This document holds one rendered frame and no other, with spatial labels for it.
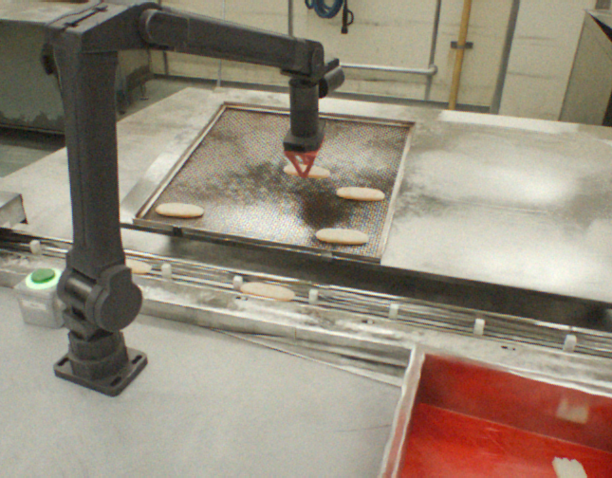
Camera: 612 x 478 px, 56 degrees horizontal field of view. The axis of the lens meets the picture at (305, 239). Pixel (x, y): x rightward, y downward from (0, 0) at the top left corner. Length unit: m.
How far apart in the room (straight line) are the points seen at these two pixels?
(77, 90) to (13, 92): 3.20
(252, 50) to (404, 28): 3.67
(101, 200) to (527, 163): 0.92
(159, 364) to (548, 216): 0.78
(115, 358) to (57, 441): 0.13
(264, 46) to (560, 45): 3.47
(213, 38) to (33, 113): 3.09
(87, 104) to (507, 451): 0.70
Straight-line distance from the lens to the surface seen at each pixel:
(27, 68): 3.83
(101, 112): 0.78
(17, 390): 0.99
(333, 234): 1.10
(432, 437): 0.86
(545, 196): 1.29
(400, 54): 4.63
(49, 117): 3.87
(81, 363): 0.93
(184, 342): 0.99
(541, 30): 4.28
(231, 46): 0.92
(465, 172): 1.31
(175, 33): 0.80
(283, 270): 1.14
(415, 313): 1.01
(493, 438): 0.88
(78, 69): 0.76
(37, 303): 1.06
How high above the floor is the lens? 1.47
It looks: 31 degrees down
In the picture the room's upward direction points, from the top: 1 degrees clockwise
